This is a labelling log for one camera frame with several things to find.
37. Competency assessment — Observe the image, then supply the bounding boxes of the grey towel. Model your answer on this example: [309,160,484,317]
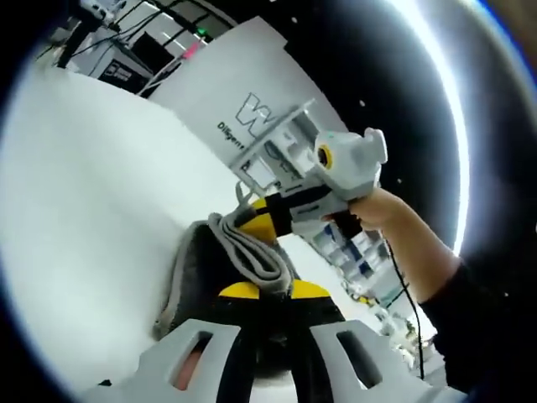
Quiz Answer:
[151,180,304,342]

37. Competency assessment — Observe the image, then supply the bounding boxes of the person's right hand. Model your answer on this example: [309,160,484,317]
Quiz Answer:
[321,186,407,234]

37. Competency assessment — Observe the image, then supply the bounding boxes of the tools with yellow parts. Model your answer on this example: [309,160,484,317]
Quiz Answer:
[350,289,404,311]

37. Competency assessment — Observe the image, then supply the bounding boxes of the ceiling light strip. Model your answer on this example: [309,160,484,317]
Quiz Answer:
[377,0,473,257]

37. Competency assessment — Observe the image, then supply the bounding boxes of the grey equipment cabinet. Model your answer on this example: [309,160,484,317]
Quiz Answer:
[96,31,177,96]

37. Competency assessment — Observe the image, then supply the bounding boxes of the white power strip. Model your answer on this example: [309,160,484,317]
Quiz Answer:
[79,0,129,24]

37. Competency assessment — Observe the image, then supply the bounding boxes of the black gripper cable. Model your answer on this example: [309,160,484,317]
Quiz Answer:
[383,234,427,381]

